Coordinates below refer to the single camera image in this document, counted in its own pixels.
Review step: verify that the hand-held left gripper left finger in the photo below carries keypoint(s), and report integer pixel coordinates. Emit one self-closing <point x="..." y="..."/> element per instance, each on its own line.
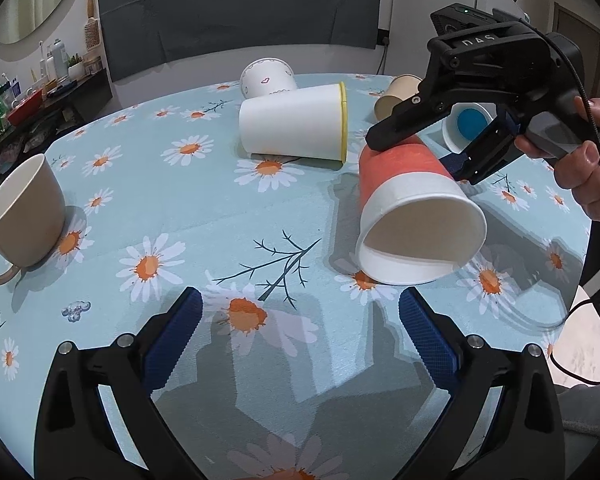
<point x="175" y="335"/>

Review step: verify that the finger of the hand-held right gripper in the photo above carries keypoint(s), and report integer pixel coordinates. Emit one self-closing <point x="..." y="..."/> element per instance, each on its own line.
<point x="490" y="152"/>
<point x="405" y="120"/>

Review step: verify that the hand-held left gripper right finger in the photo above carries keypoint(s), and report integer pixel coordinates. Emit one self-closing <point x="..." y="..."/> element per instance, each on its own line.
<point x="430" y="335"/>

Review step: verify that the red and white paper cup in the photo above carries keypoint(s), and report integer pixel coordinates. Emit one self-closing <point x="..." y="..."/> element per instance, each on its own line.
<point x="405" y="170"/>

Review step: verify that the brown paper cup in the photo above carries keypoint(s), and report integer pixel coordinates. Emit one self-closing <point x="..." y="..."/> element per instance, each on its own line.
<point x="400" y="91"/>

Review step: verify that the white cup blue inside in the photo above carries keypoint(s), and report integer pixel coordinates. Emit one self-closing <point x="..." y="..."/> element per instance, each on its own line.
<point x="467" y="122"/>

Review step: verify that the white paper cup yellow rim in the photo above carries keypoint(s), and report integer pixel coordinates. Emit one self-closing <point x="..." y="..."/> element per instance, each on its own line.
<point x="290" y="125"/>

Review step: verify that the white paper cup heart print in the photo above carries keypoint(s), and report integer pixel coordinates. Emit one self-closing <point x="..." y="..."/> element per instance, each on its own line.
<point x="267" y="77"/>

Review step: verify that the person's right hand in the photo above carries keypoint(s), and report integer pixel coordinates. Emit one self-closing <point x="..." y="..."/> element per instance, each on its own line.
<point x="590" y="175"/>

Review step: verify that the brown door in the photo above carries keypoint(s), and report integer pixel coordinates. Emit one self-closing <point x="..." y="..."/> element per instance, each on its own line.
<point x="582" y="30"/>

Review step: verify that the daisy print tablecloth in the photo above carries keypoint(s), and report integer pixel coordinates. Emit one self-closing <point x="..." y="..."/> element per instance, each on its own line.
<point x="180" y="200"/>

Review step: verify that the pale pink floor mat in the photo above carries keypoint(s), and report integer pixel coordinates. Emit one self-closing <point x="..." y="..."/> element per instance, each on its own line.
<point x="585" y="340"/>

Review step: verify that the person's grey clothing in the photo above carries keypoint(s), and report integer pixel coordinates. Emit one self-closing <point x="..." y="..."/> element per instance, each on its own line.
<point x="587" y="410"/>

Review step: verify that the beige ceramic mug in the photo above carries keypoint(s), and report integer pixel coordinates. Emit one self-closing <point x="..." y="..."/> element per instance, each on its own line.
<point x="35" y="220"/>

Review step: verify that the dark grey chair back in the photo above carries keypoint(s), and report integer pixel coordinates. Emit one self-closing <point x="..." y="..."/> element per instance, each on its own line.
<point x="230" y="5"/>

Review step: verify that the dark side shelf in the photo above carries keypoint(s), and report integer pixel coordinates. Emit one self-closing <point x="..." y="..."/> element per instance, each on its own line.
<point x="85" y="90"/>

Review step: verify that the red box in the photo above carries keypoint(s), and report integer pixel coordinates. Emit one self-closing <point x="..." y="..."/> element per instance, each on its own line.
<point x="25" y="107"/>

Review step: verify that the small potted plant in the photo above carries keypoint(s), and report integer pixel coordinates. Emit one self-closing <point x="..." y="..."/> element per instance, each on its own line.
<point x="75" y="66"/>

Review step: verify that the white bottle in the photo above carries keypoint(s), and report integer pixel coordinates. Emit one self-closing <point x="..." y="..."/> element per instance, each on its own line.
<point x="57" y="57"/>

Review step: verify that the wooden hairbrush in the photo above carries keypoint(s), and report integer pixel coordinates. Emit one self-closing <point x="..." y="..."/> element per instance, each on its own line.
<point x="92" y="35"/>

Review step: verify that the wall socket with plug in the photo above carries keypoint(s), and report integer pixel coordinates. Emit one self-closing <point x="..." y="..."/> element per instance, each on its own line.
<point x="384" y="36"/>

